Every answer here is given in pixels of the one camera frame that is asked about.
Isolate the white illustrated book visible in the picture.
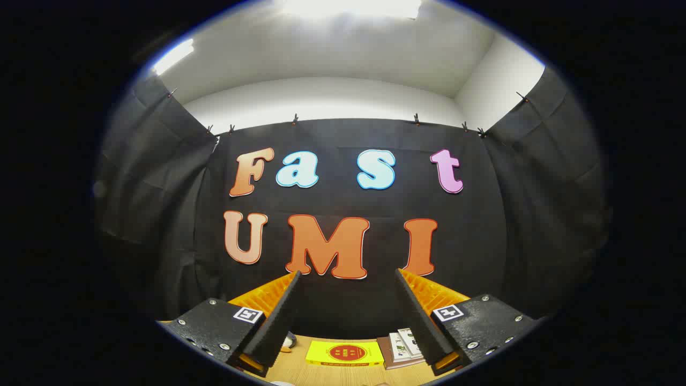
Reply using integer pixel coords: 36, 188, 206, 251
398, 328, 425, 359
388, 332, 412, 361

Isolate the yellow book with red label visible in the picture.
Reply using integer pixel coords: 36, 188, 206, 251
305, 340, 385, 368

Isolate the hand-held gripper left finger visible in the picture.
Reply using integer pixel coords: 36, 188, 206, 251
159, 271, 302, 377

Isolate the ceiling light panel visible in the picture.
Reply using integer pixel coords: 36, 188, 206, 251
279, 0, 424, 20
153, 39, 195, 76

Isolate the row of black cloth clips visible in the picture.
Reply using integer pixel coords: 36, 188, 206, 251
166, 88, 531, 138

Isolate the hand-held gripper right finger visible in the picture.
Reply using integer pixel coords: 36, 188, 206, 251
395, 268, 541, 376

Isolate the black backdrop cloth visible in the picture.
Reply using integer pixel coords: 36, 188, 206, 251
94, 67, 612, 341

